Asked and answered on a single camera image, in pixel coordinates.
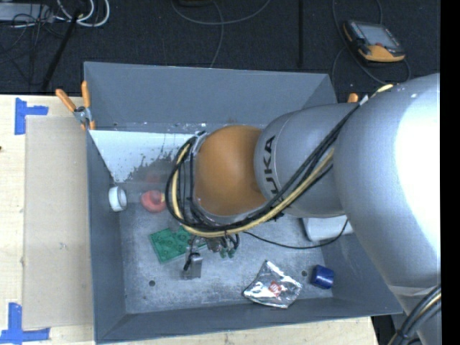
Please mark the white tape roll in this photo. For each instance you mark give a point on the white tape roll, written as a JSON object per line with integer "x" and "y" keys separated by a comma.
{"x": 117, "y": 198}

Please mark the blue cup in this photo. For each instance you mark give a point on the blue cup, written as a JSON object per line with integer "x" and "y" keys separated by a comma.
{"x": 322, "y": 276}

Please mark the white plastic container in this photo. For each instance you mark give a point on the white plastic container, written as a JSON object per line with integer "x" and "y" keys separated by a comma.
{"x": 323, "y": 229}

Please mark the dark green flat block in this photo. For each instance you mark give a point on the dark green flat block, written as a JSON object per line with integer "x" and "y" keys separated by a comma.
{"x": 169, "y": 244}

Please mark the crumpled silver foil packet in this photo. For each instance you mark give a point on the crumpled silver foil packet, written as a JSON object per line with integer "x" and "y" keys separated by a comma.
{"x": 272, "y": 288}

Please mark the pale cardboard board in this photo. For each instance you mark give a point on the pale cardboard board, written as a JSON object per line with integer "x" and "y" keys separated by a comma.
{"x": 54, "y": 228}

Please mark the grey metal bin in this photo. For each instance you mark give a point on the grey metal bin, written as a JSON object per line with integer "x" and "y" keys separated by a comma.
{"x": 215, "y": 95}

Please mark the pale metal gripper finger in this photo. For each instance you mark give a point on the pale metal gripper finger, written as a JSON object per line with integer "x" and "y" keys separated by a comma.
{"x": 187, "y": 274}
{"x": 196, "y": 263}

